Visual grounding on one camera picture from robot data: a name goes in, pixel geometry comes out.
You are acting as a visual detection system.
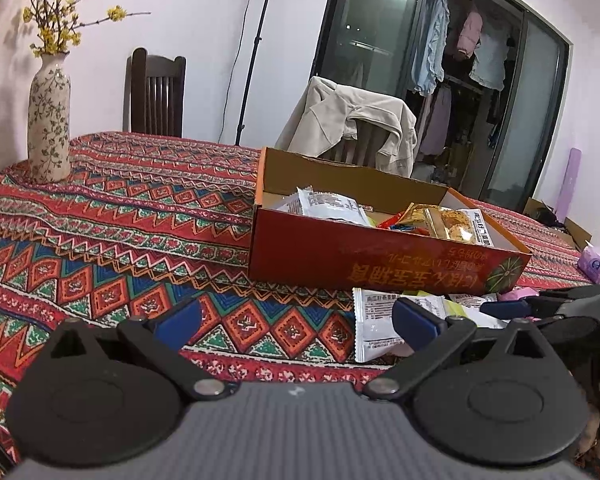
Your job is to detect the dark wooden chair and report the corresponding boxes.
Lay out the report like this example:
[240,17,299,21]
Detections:
[124,47,187,138]

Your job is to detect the yellow flower branches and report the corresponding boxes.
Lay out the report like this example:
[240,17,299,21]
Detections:
[17,0,151,58]

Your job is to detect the brown cardboard box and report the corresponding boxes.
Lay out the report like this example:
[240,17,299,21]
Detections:
[522,197,592,251]

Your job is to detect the pale blue hanging shirt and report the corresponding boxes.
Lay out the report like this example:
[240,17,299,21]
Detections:
[469,30,511,92]

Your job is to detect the black light cable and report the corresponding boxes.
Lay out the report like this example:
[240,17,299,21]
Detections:
[220,0,262,143]

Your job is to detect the orange white snack bag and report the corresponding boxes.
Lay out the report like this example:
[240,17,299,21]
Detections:
[394,202,496,247]

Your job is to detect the white green snack packet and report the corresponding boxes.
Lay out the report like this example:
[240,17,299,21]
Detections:
[352,288,458,364]
[442,292,506,330]

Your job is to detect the orange cardboard box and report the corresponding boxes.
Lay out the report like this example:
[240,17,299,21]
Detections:
[247,146,533,295]

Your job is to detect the sliding glass door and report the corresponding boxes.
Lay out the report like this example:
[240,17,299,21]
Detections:
[312,0,571,213]

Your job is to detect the pink snack packet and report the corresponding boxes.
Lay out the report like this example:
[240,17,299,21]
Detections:
[497,287,538,304]

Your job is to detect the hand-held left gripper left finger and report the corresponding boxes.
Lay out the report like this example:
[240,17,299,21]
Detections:
[45,299,240,401]

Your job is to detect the floral ceramic vase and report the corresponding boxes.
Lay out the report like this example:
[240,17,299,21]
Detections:
[27,52,72,184]

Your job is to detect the wooden chair under jacket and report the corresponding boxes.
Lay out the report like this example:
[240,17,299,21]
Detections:
[325,120,388,167]

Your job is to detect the studio light on stand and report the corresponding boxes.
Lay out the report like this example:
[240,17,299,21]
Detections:
[234,0,283,147]

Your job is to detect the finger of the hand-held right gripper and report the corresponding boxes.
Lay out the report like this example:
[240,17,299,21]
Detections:
[527,285,600,308]
[480,301,596,320]

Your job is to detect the pink hanging jacket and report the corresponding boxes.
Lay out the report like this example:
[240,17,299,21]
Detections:
[455,10,483,58]

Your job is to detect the red patterned tablecloth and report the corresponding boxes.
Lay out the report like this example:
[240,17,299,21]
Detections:
[0,130,600,480]

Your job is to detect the beige jacket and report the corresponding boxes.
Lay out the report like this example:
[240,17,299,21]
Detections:
[275,76,418,178]

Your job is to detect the light blue denim shirt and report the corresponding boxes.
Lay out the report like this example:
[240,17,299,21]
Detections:
[411,0,451,96]

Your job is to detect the purple rolled yoga mat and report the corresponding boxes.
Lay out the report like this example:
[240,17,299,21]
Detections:
[555,147,583,218]

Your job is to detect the red cartoon snack bag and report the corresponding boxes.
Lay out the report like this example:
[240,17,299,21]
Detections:
[377,208,433,235]

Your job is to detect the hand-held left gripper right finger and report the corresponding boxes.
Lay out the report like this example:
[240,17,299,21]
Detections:
[364,297,556,396]

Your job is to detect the lavender hanging garment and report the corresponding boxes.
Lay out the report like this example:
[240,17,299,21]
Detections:
[420,85,453,157]

